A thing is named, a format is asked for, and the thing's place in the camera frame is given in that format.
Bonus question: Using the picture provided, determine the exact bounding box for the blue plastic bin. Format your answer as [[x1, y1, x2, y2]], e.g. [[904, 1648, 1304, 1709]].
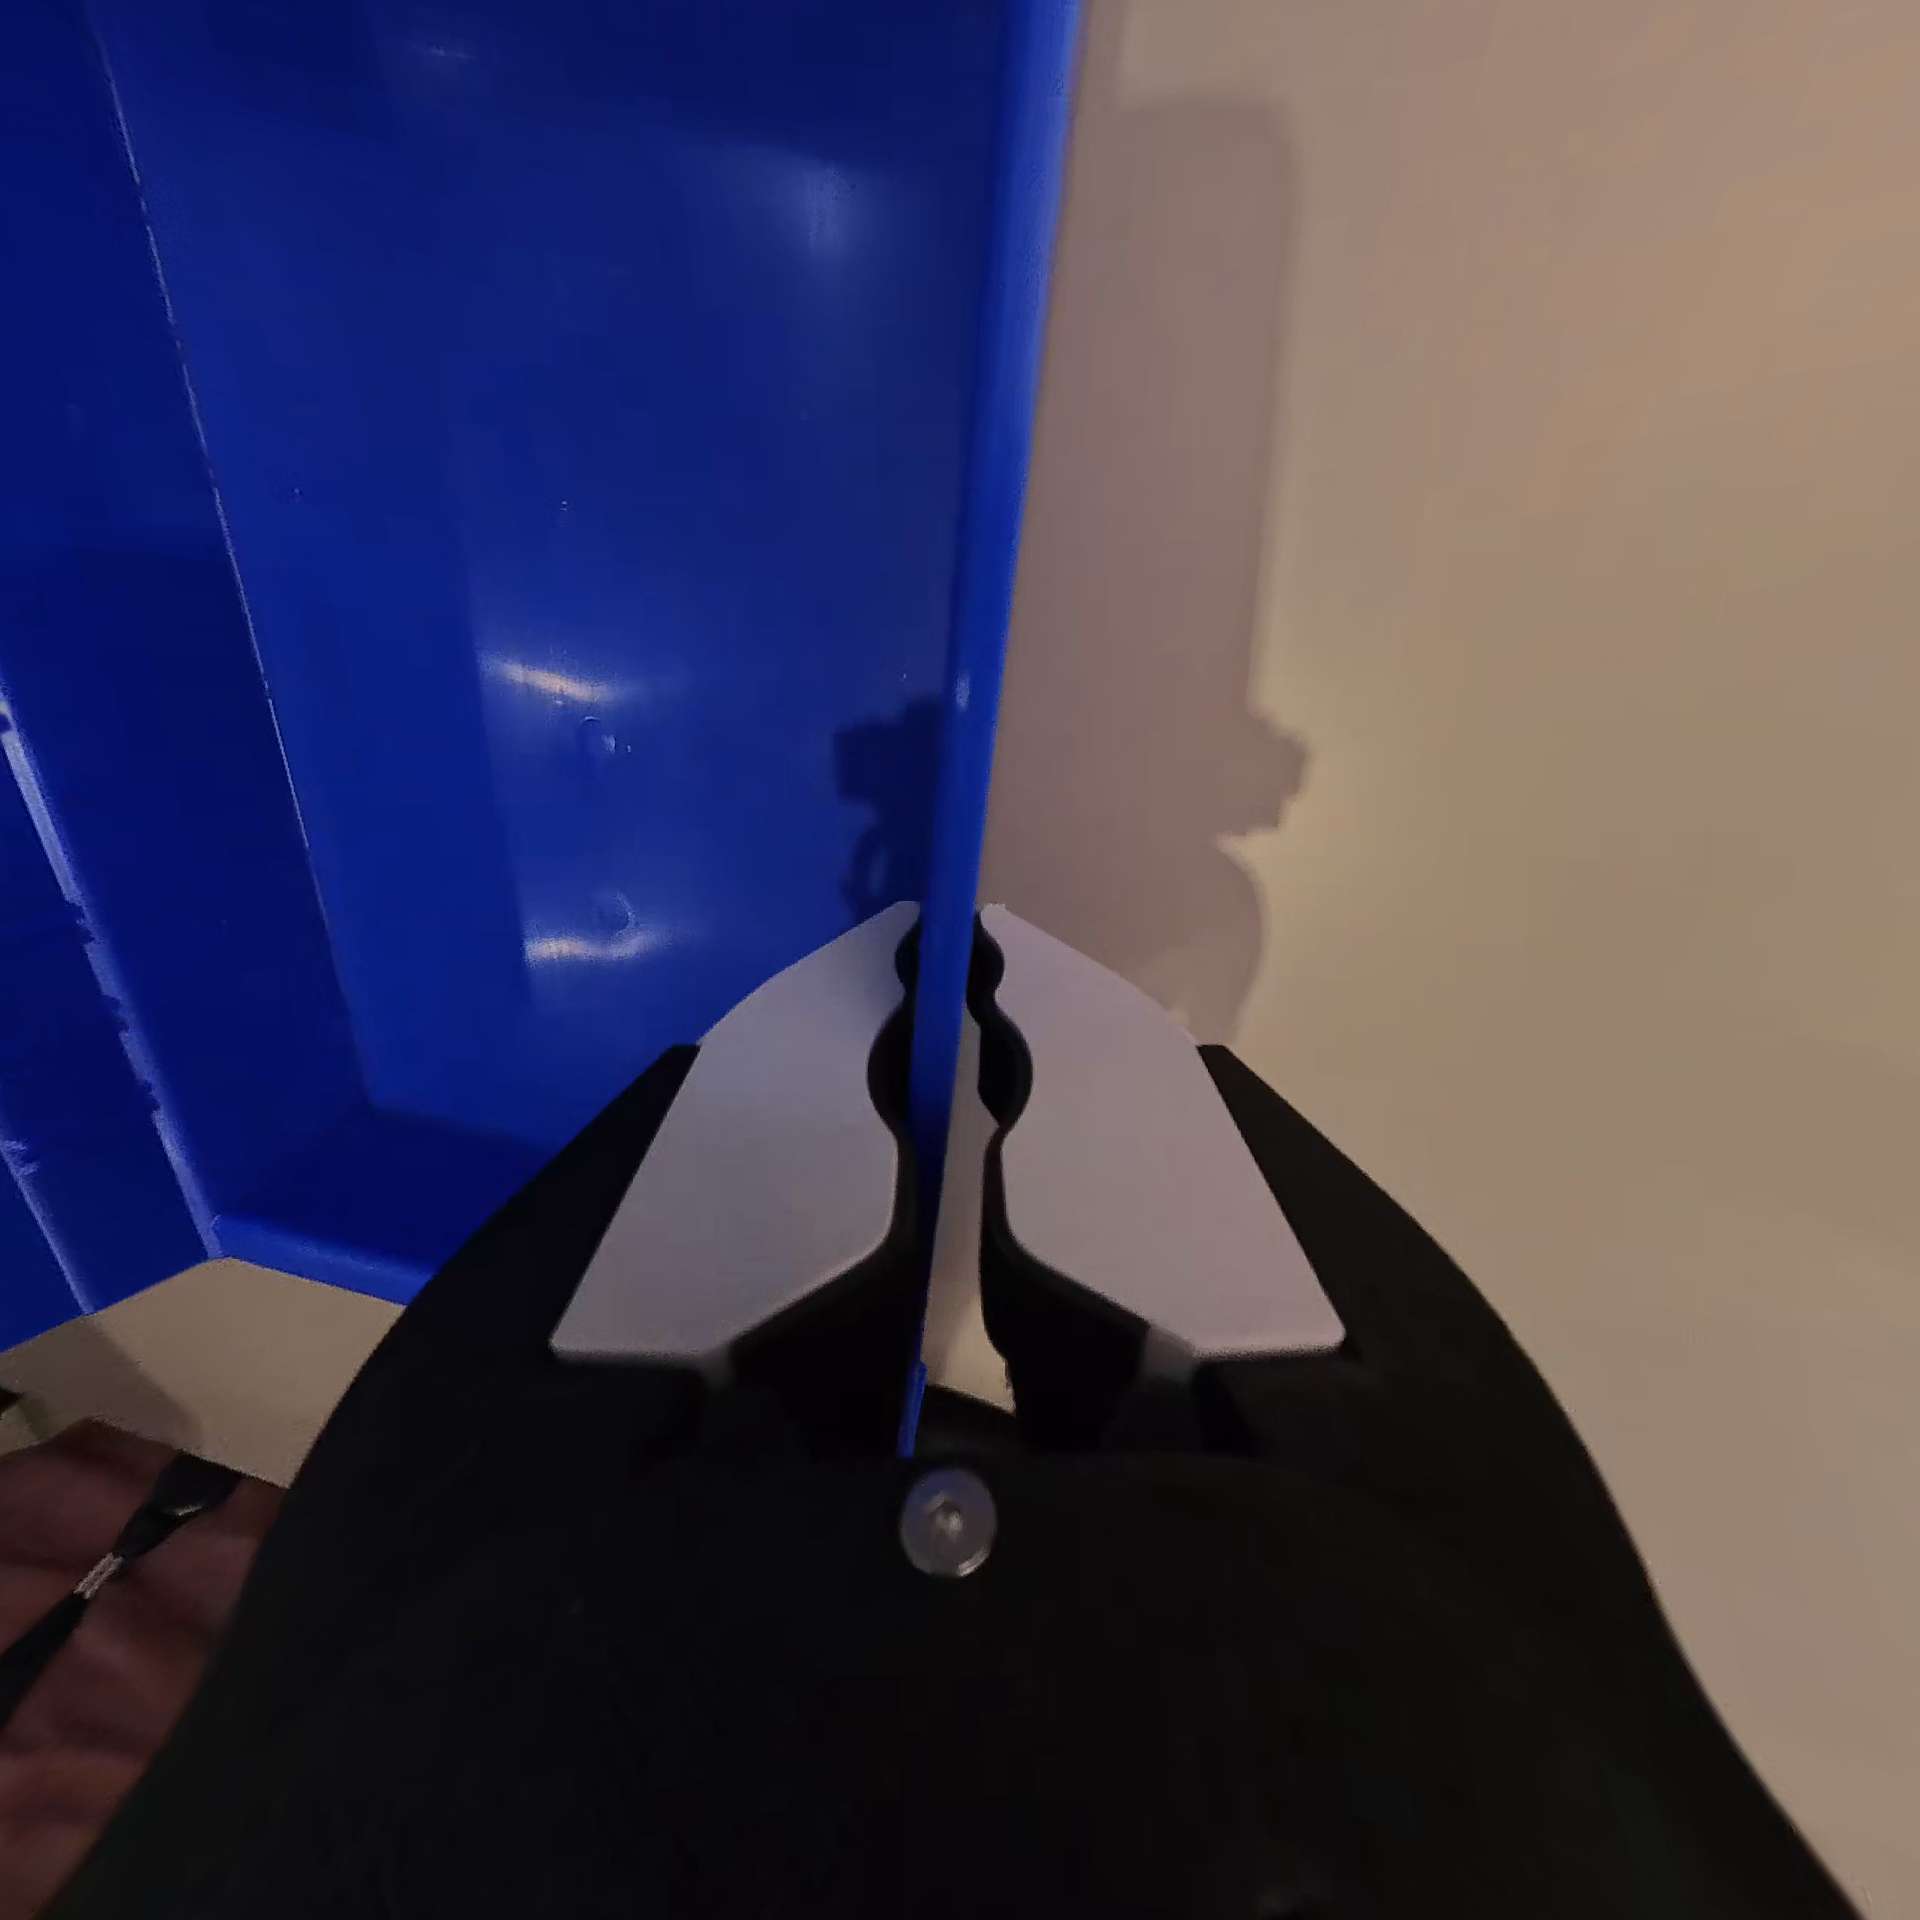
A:
[[0, 0, 1085, 1455]]

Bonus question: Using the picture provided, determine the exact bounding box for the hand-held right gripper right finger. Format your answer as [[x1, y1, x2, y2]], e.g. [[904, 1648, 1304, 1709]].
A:
[[974, 903, 1351, 1376]]

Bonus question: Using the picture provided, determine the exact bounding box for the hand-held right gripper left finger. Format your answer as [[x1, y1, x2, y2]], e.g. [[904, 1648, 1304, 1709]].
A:
[[554, 903, 963, 1376]]

